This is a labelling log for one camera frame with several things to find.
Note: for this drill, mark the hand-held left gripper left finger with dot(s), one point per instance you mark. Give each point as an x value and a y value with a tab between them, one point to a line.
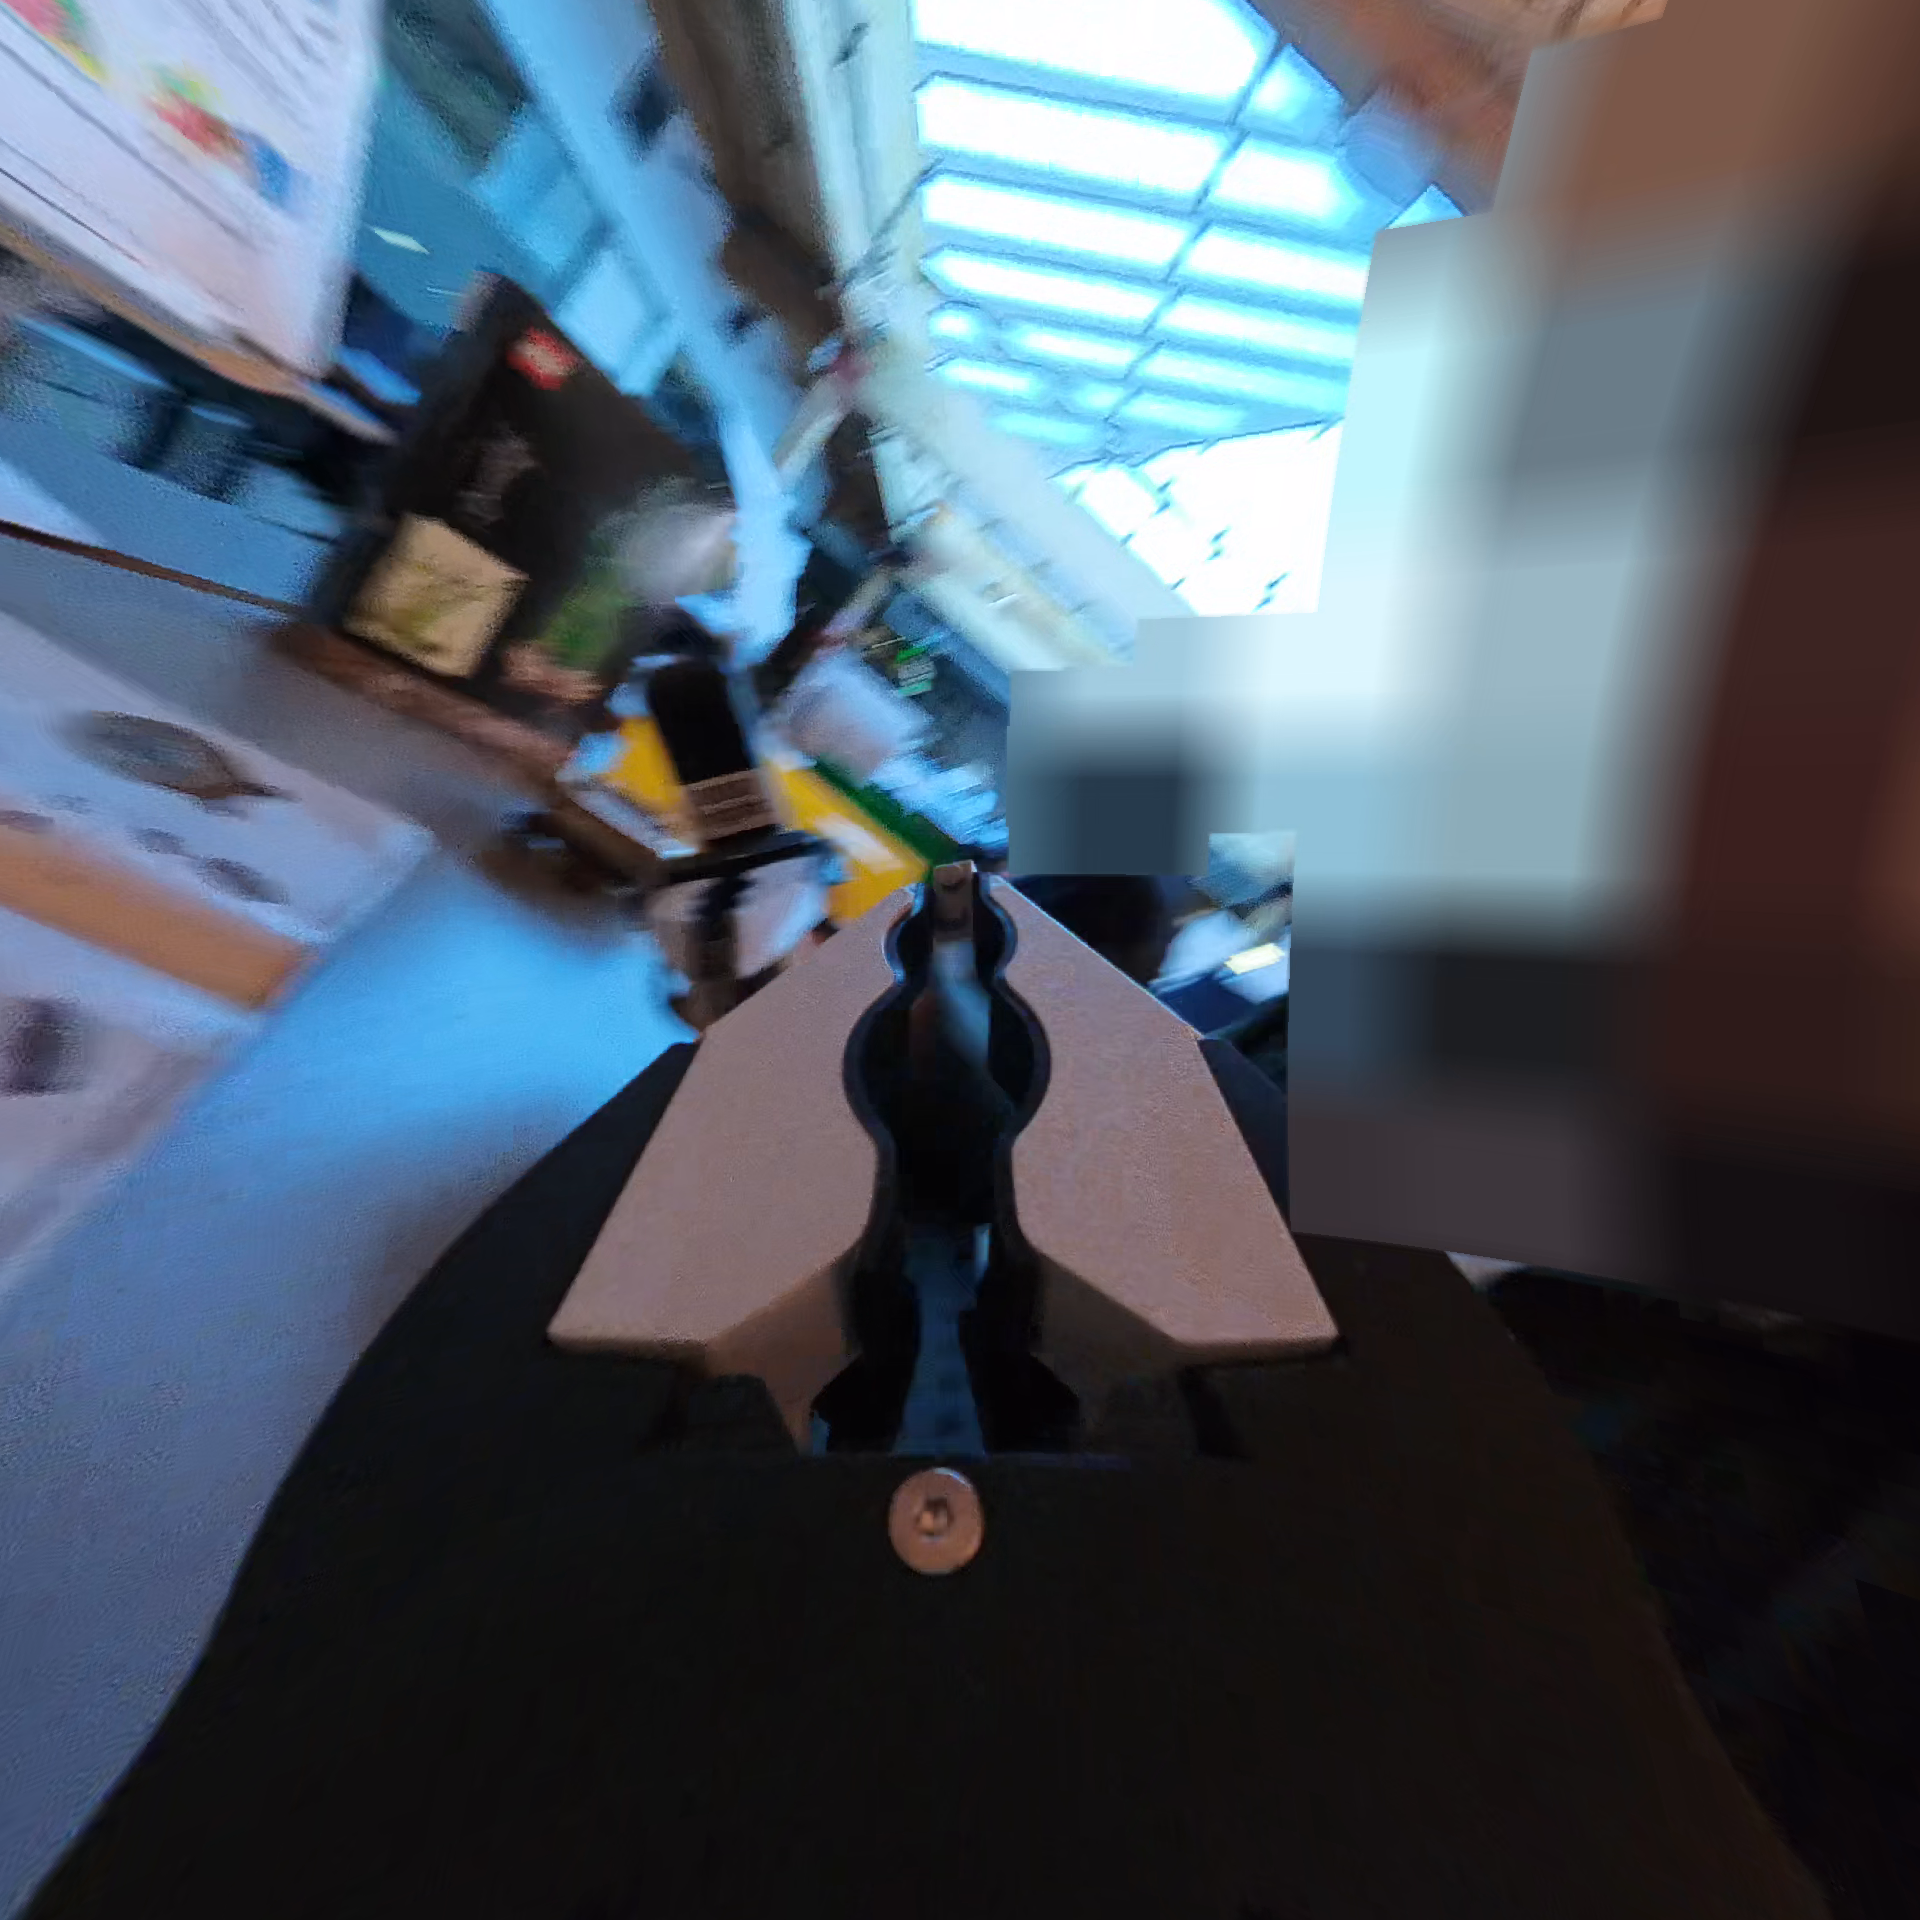
721	1201

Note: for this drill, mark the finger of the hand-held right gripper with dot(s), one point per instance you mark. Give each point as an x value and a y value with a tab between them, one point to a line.
788	923
693	939

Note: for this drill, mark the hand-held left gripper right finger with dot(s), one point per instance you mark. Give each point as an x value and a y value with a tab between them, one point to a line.
1172	1201

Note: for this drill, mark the dark grey brick plate assembly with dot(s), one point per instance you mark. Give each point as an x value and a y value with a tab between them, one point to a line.
954	932

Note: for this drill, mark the adjoining grey desk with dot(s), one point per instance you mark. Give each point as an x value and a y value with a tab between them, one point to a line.
91	480

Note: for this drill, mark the yellow parts bin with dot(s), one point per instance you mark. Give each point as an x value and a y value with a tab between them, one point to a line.
638	765

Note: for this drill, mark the green parts bin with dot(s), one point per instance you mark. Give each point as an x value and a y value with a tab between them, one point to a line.
901	819

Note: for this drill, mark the black bamboo set box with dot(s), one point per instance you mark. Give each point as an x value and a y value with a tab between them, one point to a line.
494	422

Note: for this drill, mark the open instruction booklet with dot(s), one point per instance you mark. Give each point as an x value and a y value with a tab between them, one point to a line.
150	932

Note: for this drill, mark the printed instruction sheet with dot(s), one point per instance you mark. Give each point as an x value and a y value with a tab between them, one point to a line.
181	149

